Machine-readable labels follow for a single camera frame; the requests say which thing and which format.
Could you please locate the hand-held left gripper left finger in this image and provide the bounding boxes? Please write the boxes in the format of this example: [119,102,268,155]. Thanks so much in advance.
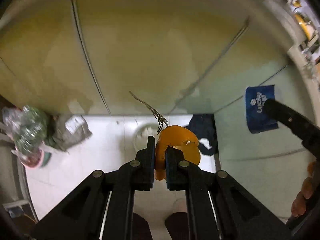
[30,135,157,240]

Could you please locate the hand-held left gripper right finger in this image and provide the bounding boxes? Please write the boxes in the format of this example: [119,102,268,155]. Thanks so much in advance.
[164,146,293,240]

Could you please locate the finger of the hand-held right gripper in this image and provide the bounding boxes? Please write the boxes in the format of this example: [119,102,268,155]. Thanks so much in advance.
[264,99,307,147]

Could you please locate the blue printed packet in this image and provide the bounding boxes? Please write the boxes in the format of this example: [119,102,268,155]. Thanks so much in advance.
[244,84,279,134]

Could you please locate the orange fruit peel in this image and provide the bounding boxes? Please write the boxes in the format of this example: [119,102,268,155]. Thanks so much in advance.
[154,126,201,180]

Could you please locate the thin brown string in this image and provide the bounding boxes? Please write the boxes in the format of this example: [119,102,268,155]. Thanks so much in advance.
[129,91,168,134]

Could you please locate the person's right hand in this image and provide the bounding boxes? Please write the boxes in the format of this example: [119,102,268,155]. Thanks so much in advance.
[291,160,317,218]

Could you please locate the white floor bowl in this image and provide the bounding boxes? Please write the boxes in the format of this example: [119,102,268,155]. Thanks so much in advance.
[134,125,160,153]

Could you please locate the dark cloth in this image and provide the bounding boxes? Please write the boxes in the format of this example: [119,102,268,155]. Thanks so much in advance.
[186,114,218,156]

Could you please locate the person's right leg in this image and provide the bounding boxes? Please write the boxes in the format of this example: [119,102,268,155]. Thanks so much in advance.
[165,212,189,240]

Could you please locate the person's leg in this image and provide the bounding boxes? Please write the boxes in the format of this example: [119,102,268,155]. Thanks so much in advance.
[165,212,189,240]
[132,212,153,240]

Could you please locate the person's left leg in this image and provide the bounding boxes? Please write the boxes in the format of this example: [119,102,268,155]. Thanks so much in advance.
[132,212,153,240]

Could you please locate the grey bag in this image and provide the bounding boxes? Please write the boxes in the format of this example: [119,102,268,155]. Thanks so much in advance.
[45,115,92,153]

